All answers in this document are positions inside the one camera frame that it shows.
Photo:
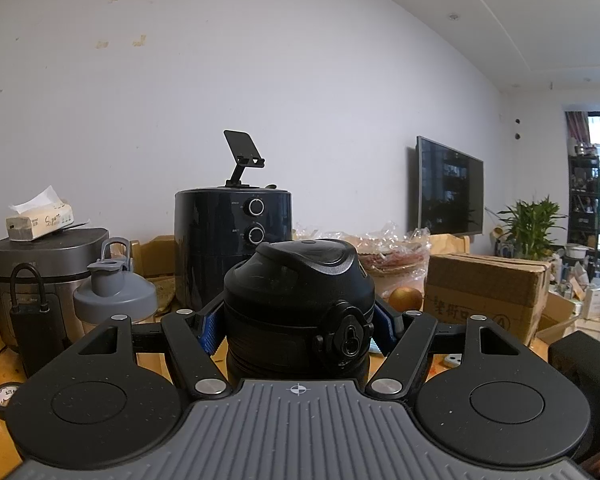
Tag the striped curtain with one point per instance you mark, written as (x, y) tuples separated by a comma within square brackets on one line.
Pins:
[(577, 132)]

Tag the green potted plant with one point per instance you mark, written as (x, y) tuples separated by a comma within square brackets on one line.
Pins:
[(530, 230)]

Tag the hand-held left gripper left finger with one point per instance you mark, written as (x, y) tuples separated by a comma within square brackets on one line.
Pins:
[(211, 335)]

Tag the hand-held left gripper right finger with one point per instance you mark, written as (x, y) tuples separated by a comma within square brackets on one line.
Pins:
[(384, 332)]

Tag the clear plastic food bag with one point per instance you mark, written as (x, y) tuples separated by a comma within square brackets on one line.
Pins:
[(395, 260)]

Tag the black phone stand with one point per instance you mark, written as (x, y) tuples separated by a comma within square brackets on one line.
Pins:
[(237, 142)]

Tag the black power bank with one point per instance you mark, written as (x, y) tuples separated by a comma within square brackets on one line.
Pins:
[(40, 330)]

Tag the clear shaker bottle grey lid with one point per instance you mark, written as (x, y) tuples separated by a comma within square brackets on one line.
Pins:
[(115, 295)]

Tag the white pot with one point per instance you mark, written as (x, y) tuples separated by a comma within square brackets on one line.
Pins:
[(576, 251)]

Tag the large cardboard box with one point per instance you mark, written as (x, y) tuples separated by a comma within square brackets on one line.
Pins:
[(480, 290)]

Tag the flat screen television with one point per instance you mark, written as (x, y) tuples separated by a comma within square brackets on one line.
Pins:
[(450, 190)]

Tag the dark blue air fryer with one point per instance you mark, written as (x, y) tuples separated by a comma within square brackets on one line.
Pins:
[(205, 250)]

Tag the black shelving unit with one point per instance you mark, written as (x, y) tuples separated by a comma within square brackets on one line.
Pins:
[(582, 200)]

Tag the grey rice cooker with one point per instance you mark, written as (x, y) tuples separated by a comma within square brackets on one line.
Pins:
[(45, 255)]

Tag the white tissue pack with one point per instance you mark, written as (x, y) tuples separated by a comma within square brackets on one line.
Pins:
[(37, 222)]

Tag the white box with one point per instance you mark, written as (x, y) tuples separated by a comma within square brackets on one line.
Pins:
[(597, 302)]

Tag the small cardboard box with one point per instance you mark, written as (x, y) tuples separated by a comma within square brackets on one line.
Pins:
[(557, 312)]

